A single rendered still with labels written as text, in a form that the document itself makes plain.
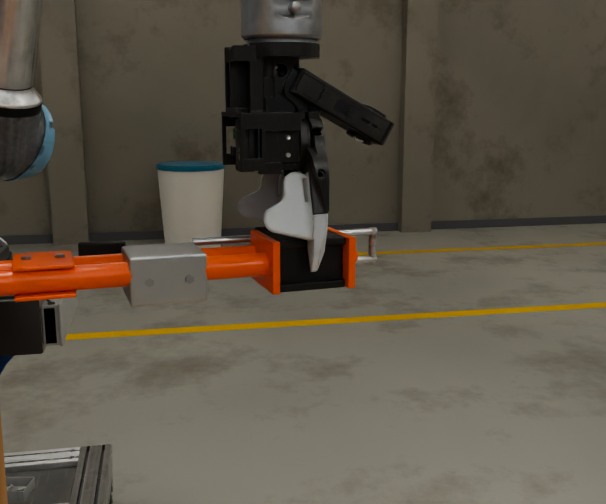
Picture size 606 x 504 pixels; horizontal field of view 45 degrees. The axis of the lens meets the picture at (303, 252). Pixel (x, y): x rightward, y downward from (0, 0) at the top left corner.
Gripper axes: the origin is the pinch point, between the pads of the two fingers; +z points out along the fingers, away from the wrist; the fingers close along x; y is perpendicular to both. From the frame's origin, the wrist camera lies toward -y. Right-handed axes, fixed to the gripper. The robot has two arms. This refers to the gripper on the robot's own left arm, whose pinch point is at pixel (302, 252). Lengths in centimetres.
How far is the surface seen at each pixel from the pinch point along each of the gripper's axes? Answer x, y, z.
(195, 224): -529, -97, 89
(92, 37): -611, -29, -65
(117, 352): -299, -8, 112
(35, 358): -303, 31, 112
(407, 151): -556, -307, 35
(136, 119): -606, -63, 4
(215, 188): -533, -116, 60
